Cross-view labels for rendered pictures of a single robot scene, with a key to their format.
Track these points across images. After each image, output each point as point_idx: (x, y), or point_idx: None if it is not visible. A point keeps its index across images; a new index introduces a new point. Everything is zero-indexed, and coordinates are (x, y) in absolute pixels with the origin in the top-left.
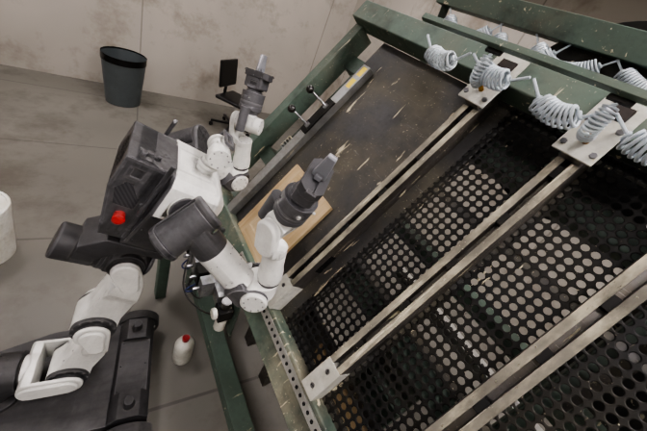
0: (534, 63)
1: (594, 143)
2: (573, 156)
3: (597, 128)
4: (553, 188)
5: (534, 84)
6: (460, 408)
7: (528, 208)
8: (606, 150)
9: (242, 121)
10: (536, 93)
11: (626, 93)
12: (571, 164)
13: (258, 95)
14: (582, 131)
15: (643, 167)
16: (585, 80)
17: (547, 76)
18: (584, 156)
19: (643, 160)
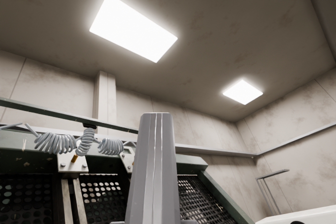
0: (26, 110)
1: (77, 160)
2: (76, 170)
3: (92, 141)
4: (80, 198)
5: (30, 127)
6: None
7: (84, 221)
8: (85, 161)
9: None
10: (35, 133)
11: (93, 121)
12: (73, 180)
13: None
14: (84, 146)
15: (90, 170)
16: (70, 117)
17: (4, 134)
18: (81, 168)
19: (115, 150)
